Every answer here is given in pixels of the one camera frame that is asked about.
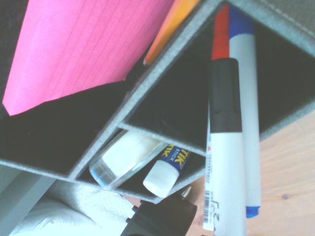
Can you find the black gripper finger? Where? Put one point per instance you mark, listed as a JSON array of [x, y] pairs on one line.
[[160, 218]]

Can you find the black cap white marker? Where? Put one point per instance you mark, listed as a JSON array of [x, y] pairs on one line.
[[226, 98]]

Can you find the blue cap white marker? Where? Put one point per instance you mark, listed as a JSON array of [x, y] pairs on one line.
[[248, 98]]

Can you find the red cap marker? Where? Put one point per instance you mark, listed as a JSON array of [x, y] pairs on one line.
[[220, 37]]

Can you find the blue and white glue stick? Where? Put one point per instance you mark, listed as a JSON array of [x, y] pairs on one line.
[[160, 177]]

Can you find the white dotted paper sheet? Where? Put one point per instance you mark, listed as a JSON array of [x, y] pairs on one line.
[[103, 204]]

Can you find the clear tube with white filling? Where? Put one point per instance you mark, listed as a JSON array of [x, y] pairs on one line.
[[123, 157]]

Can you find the white cloth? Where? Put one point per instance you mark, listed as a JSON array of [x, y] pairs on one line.
[[56, 221]]

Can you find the grey felt desk organizer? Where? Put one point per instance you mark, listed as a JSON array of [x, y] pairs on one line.
[[172, 56]]

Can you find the orange note pad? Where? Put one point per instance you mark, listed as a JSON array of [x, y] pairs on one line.
[[169, 29]]

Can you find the pink lined note pad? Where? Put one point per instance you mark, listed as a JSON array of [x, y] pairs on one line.
[[73, 49]]

